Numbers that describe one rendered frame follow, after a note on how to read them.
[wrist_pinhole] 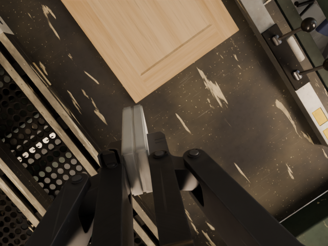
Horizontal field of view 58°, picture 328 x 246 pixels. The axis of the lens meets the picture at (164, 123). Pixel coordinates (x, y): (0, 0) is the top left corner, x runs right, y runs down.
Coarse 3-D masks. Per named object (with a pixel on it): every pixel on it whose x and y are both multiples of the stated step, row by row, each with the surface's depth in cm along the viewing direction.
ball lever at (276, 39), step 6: (306, 18) 75; (312, 18) 74; (306, 24) 74; (312, 24) 74; (294, 30) 79; (300, 30) 78; (306, 30) 75; (312, 30) 75; (276, 36) 84; (282, 36) 82; (288, 36) 81; (276, 42) 84
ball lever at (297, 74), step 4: (324, 60) 78; (324, 64) 78; (312, 68) 82; (316, 68) 81; (320, 68) 80; (324, 68) 78; (296, 72) 86; (300, 72) 85; (304, 72) 84; (308, 72) 83; (296, 76) 86; (300, 76) 86; (296, 80) 87
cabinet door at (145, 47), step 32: (64, 0) 82; (96, 0) 83; (128, 0) 84; (160, 0) 84; (192, 0) 85; (96, 32) 84; (128, 32) 85; (160, 32) 86; (192, 32) 86; (224, 32) 86; (128, 64) 86; (160, 64) 87
